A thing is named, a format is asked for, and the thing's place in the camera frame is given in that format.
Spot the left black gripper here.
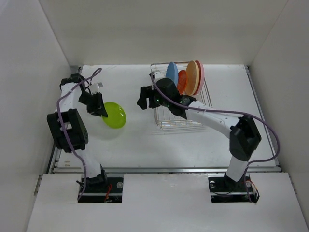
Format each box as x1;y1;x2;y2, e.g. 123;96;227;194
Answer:
78;91;108;118

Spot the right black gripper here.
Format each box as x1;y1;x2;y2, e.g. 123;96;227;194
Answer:
137;85;171;110

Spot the green plate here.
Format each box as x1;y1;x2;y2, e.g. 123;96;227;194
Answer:
102;101;126;129

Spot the blue plate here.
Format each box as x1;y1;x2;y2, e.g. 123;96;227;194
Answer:
166;62;178;85

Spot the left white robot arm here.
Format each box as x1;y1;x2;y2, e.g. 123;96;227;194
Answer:
47;73;108;193

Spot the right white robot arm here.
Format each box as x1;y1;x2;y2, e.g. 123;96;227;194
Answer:
137;78;262;190

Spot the orange plate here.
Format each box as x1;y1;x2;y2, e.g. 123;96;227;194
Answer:
177;70;188;94

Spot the tan beige plate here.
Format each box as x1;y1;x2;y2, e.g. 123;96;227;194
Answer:
185;60;199;95

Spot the pink plate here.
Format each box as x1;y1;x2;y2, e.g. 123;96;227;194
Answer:
194;60;205;95

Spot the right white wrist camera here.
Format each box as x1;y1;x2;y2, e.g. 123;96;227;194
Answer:
154;71;165;82

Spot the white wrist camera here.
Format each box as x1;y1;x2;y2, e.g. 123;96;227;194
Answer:
89;82;103;94
154;71;165;82

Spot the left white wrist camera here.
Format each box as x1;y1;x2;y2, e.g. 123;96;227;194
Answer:
89;82;103;94

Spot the metal wire dish rack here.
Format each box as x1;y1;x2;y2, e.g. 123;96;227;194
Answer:
149;62;213;128

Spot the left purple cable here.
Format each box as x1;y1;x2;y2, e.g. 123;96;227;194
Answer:
56;68;102;201

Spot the aluminium table rail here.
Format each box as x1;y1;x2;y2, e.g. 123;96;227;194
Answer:
33;64;282;196

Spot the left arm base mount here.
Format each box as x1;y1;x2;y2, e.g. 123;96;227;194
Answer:
78;177;124;203

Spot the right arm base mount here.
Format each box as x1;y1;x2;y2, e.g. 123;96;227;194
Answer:
208;176;260;203

